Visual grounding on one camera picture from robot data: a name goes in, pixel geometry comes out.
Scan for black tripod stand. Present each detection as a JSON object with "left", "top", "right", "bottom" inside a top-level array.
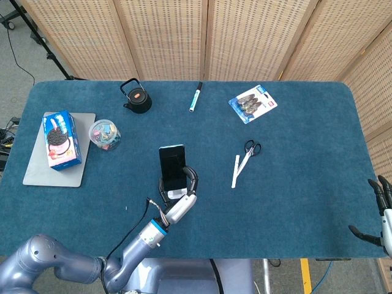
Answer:
[{"left": 9, "top": 0, "right": 88, "bottom": 81}]

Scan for black handled scissors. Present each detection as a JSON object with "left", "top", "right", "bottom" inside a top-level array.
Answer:
[{"left": 235, "top": 140, "right": 262, "bottom": 178}]

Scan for green white marker pen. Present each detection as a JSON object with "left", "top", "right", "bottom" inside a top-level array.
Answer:
[{"left": 188, "top": 81, "right": 203, "bottom": 113}]

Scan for binder clip blister pack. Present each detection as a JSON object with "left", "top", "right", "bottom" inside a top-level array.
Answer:
[{"left": 228, "top": 85, "right": 279, "bottom": 125}]

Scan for black cast iron teapot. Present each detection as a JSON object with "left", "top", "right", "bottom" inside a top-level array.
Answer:
[{"left": 119, "top": 78, "right": 153, "bottom": 115}]

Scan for black arm cable with plug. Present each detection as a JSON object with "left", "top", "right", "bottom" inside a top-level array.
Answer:
[{"left": 100, "top": 197, "right": 168, "bottom": 292}]

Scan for blue-grey robot torso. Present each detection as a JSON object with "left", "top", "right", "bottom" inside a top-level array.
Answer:
[{"left": 134, "top": 258, "right": 257, "bottom": 294}]

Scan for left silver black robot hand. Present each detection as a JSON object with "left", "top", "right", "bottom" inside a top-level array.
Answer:
[{"left": 157, "top": 165, "right": 199, "bottom": 225}]

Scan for white plastic scissor sheath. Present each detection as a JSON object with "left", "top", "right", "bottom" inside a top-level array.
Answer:
[{"left": 231, "top": 155, "right": 240, "bottom": 189}]

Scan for woven bamboo folding screen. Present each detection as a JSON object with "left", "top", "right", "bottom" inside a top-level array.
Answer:
[{"left": 18, "top": 0, "right": 392, "bottom": 294}]

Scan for blue table cloth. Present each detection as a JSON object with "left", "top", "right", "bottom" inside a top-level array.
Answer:
[{"left": 0, "top": 80, "right": 387, "bottom": 260}]

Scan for grey closed laptop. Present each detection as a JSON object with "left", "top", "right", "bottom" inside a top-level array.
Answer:
[{"left": 22, "top": 111, "right": 97, "bottom": 187}]

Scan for thick black torso cable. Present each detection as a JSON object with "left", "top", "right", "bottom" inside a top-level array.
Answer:
[{"left": 209, "top": 258, "right": 223, "bottom": 294}]

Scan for black smartphone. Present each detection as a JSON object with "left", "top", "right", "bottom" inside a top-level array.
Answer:
[{"left": 158, "top": 143, "right": 188, "bottom": 192}]

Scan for floor cable bundle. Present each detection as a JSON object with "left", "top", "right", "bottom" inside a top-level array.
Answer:
[{"left": 0, "top": 116, "right": 21, "bottom": 172}]

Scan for white phone stand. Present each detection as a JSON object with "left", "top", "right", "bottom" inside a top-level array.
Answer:
[{"left": 167, "top": 189, "right": 188, "bottom": 200}]

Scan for clear jar of coloured clips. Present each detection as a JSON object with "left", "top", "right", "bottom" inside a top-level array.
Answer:
[{"left": 88, "top": 119, "right": 121, "bottom": 151}]

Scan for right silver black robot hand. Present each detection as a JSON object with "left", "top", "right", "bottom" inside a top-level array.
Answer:
[{"left": 348, "top": 175, "right": 392, "bottom": 257}]

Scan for blue cookie box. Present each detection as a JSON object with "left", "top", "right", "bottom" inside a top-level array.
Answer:
[{"left": 41, "top": 110, "right": 83, "bottom": 172}]

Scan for metal table leg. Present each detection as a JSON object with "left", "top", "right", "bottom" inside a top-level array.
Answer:
[{"left": 262, "top": 258, "right": 272, "bottom": 294}]

